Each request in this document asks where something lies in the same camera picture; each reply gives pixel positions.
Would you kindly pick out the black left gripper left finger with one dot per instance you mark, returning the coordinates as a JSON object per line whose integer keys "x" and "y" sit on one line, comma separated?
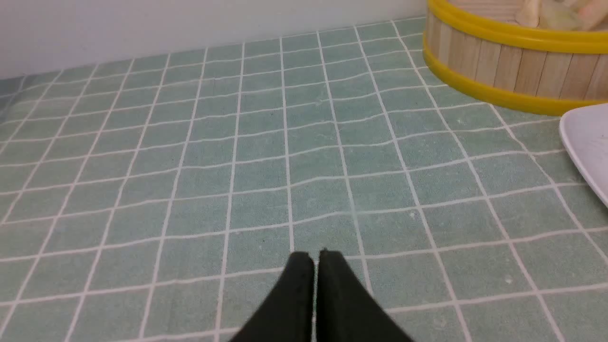
{"x": 285, "y": 315}

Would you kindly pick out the bamboo steamer basket yellow rim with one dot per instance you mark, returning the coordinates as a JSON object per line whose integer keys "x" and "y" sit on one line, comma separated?
{"x": 477, "y": 47}

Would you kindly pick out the white square plate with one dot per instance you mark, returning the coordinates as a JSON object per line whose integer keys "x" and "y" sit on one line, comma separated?
{"x": 584, "y": 134}

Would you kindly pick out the green checked tablecloth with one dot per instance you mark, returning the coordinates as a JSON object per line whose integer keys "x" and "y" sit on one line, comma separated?
{"x": 157, "y": 198}

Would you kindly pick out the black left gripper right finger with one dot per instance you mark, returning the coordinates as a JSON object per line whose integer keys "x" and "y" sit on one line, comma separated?
{"x": 345, "y": 311}

